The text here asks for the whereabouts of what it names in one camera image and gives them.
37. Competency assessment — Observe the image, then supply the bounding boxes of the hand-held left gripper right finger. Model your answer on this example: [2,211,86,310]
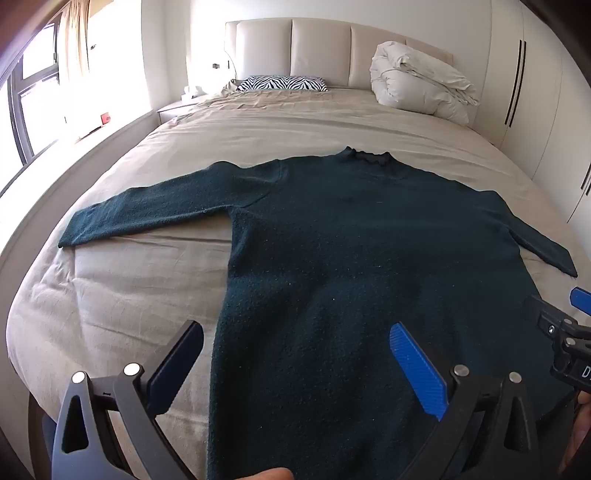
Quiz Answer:
[389,322,541,480]

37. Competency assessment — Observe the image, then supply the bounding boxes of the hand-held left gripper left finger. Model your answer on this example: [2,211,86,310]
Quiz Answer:
[52,319,205,480]

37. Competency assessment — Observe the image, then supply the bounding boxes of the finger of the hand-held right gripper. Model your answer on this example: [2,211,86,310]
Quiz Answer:
[570,287,591,317]
[526,295,579,337]

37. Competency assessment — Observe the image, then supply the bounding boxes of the dark teal knit sweater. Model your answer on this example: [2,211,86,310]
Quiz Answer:
[59,147,579,480]

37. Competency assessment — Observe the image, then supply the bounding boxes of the person's right hand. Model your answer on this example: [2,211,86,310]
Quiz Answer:
[561,391,591,474]

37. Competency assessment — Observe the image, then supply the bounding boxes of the person's left hand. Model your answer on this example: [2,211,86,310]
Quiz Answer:
[245,467,294,480]

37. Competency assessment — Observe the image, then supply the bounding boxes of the white wardrobe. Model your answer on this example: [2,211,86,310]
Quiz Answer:
[475,0,591,223]

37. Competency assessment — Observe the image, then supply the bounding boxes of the bed with beige sheet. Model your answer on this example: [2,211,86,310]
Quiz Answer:
[7,85,591,480]

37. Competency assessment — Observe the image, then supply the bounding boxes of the white nightstand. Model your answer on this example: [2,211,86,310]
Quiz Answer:
[157,98,204,125]

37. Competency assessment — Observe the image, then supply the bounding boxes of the white folded duvet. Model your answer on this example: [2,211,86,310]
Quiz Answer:
[369,41,482,125]

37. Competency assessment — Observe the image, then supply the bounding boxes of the zebra print pillow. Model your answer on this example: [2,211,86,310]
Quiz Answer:
[235,76,329,93]

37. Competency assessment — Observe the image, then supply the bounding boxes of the beige curtain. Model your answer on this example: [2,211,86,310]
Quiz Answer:
[58,0,93,95]

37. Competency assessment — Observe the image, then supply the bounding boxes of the window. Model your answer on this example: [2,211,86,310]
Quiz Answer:
[0,23,61,185]

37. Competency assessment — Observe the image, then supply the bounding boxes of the cream padded headboard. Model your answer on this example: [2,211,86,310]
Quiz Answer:
[225,17,454,90]

